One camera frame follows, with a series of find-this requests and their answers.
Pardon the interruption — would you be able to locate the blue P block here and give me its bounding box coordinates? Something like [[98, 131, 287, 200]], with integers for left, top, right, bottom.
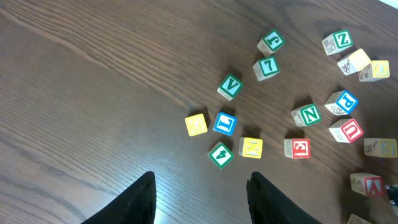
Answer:
[[324, 90, 359, 116]]

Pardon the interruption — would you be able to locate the green T block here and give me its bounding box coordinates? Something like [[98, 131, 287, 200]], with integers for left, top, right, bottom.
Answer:
[[257, 29, 285, 57]]

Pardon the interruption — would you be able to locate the red E block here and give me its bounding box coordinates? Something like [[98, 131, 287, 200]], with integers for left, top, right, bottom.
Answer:
[[284, 138, 311, 159]]

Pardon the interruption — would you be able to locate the green 4 block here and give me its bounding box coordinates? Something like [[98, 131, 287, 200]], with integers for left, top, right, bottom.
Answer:
[[207, 142, 234, 169]]

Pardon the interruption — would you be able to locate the yellow block far left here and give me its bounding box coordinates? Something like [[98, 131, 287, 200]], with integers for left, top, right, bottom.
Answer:
[[185, 113, 208, 136]]

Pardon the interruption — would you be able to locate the yellow block top right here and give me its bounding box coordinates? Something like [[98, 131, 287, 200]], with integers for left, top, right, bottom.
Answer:
[[358, 60, 391, 82]]

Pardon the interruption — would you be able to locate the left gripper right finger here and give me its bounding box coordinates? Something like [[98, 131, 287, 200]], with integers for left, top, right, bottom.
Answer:
[[246, 172, 320, 224]]

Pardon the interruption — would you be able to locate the blue L block left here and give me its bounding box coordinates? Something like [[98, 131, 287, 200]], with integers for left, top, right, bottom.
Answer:
[[213, 112, 237, 136]]

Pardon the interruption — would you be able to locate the green Z block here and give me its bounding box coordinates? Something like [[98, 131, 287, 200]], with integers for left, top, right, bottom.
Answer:
[[322, 30, 354, 55]]

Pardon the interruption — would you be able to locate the green 7 block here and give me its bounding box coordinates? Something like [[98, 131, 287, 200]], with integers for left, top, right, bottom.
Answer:
[[253, 56, 280, 81]]

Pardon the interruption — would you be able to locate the green V block left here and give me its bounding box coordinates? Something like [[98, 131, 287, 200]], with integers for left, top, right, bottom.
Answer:
[[217, 73, 243, 101]]

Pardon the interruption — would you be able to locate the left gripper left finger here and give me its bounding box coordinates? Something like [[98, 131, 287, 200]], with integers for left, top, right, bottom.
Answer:
[[82, 171, 156, 224]]

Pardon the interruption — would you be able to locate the red U block left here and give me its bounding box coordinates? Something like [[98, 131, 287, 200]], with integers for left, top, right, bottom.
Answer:
[[328, 118, 364, 143]]

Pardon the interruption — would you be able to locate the yellow C block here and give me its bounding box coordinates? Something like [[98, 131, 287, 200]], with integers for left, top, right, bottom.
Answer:
[[347, 214, 372, 224]]

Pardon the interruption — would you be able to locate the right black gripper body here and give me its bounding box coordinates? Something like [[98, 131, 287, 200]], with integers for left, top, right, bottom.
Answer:
[[385, 184, 398, 215]]

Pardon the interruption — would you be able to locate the red A block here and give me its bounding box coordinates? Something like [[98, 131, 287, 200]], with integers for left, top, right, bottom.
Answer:
[[350, 173, 384, 197]]

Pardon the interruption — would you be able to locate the green N block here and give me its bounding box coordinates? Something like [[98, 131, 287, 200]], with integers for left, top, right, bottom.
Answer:
[[291, 104, 322, 127]]

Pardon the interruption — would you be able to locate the yellow S block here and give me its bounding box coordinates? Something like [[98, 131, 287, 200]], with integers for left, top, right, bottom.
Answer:
[[364, 138, 397, 158]]

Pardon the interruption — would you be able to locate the yellow block lower left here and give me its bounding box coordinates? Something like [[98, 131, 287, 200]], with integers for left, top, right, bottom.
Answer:
[[239, 137, 263, 159]]

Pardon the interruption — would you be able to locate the yellow block top left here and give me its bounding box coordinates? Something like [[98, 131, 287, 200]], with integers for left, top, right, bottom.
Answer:
[[337, 49, 371, 76]]

